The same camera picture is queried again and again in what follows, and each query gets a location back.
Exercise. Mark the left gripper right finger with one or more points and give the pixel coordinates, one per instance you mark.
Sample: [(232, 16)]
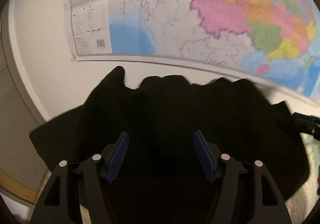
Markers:
[(242, 193)]

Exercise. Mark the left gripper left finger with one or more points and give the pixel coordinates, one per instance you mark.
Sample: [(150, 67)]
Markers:
[(87, 182)]

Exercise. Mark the black button coat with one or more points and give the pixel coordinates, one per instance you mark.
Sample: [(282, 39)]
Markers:
[(161, 179)]

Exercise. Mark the patterned patchwork bedspread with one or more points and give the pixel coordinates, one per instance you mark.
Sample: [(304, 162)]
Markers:
[(303, 201)]

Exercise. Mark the colourful wall map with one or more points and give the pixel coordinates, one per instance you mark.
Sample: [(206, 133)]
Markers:
[(273, 40)]

